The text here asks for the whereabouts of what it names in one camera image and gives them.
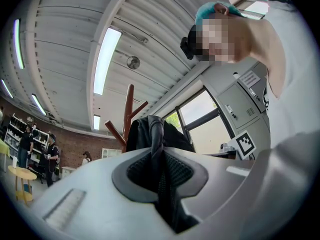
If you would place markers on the person's white shirt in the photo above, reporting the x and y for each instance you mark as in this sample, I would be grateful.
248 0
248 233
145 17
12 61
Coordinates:
297 96

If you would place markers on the white cup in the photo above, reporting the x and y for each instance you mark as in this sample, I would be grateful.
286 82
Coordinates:
14 162

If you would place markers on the black framed window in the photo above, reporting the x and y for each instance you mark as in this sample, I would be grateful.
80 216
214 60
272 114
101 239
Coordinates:
202 124

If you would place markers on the white desk with hutch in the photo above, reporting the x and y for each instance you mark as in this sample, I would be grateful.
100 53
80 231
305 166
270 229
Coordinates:
111 152

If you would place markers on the black head camera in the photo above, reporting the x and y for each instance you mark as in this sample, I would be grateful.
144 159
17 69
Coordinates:
188 45

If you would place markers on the round wooden table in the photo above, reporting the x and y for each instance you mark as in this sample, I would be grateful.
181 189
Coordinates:
22 174

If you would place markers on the white desk with drawers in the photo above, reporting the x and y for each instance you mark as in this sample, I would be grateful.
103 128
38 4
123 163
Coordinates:
68 171

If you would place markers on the black backpack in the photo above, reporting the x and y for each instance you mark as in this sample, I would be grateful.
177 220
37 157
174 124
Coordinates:
156 139

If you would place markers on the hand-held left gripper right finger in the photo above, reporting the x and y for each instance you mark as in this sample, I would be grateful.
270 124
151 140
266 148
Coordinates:
220 196

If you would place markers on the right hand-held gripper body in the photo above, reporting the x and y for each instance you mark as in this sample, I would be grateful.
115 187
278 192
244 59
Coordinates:
245 146

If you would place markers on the grey metal lockers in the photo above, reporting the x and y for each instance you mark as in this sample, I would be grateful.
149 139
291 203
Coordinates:
240 106

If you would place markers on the person's head and neck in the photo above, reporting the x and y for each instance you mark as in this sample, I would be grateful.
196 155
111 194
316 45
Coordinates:
252 41

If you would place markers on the brown wooden coat rack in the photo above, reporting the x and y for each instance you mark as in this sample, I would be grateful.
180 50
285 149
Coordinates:
129 101

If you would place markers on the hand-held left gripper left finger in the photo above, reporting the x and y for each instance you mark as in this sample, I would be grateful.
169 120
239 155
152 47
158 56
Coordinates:
100 196

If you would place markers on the round ceiling fan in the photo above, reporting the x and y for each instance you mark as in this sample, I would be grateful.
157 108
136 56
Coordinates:
133 62

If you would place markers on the white shelving unit with items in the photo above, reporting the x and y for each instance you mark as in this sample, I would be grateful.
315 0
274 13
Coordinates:
15 131

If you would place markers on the long ceiling light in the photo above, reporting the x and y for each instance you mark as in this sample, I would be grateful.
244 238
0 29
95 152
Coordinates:
106 59
38 104
18 44
96 122
6 88

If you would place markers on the table with green cloth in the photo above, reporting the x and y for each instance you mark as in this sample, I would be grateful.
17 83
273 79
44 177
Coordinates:
4 147

